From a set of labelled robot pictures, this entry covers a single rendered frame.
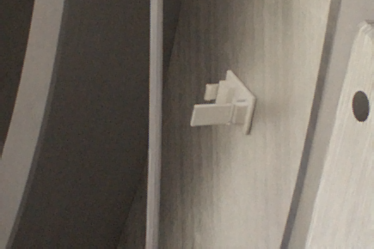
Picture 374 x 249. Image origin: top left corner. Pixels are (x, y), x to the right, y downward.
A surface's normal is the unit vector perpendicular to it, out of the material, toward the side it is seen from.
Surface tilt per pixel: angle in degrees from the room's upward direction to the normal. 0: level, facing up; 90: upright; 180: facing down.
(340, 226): 90
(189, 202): 90
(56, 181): 125
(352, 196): 90
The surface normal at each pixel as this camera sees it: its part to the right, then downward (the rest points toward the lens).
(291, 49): -0.89, 0.06
